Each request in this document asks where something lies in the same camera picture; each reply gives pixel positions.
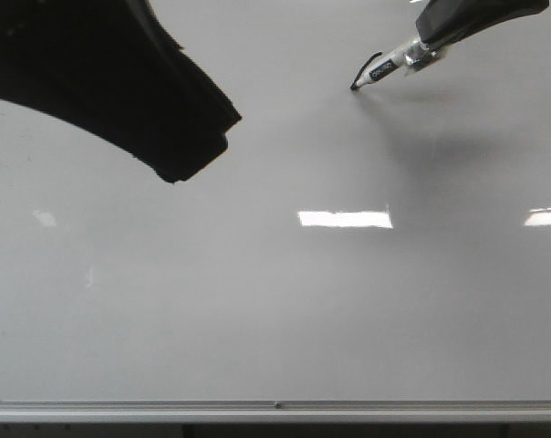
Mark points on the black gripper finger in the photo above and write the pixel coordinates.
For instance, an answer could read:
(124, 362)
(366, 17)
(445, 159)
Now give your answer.
(111, 68)
(442, 23)

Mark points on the white black whiteboard marker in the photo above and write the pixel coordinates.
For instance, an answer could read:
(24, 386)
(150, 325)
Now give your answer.
(413, 56)

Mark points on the white whiteboard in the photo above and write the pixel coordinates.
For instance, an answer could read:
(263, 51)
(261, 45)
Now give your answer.
(392, 243)

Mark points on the aluminium whiteboard tray rail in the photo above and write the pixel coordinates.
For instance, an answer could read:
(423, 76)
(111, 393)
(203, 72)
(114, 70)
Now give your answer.
(264, 412)

